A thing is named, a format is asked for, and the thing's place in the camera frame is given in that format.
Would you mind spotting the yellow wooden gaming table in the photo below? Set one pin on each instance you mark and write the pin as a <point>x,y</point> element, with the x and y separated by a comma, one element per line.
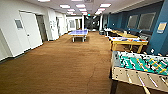
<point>128,41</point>

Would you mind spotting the long wooden table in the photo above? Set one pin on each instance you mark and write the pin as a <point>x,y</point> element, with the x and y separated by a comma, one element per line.
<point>128,34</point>
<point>116,32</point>

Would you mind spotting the dark framed window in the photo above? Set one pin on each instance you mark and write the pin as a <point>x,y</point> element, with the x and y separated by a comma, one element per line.
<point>146,21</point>
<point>132,21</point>

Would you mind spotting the blue ping pong table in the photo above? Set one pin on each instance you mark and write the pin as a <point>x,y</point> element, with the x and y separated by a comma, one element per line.
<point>78,32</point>

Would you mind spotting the yellow wall sign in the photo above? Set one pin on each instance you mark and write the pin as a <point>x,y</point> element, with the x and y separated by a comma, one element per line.
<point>161,27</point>

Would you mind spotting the small white table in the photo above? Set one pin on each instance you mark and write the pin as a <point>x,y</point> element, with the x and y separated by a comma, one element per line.
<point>107,30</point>

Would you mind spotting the white door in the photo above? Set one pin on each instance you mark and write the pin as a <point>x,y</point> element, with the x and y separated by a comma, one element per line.
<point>31,30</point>

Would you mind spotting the small grey door sign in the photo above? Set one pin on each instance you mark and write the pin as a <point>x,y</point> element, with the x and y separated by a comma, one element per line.
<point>19,24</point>

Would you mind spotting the foosball gaming table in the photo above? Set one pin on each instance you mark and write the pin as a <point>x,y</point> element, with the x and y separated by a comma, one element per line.
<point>140,70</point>

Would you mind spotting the dark trash bin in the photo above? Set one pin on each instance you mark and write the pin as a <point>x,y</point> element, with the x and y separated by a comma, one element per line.
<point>101,32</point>

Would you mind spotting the steel elevator door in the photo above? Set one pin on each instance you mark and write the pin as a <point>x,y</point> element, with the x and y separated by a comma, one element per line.
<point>41,28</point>

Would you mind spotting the rectangular ceiling light panel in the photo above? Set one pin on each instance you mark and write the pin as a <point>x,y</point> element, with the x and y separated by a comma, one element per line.
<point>80,5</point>
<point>100,10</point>
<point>82,9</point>
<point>71,10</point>
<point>105,5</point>
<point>65,6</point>

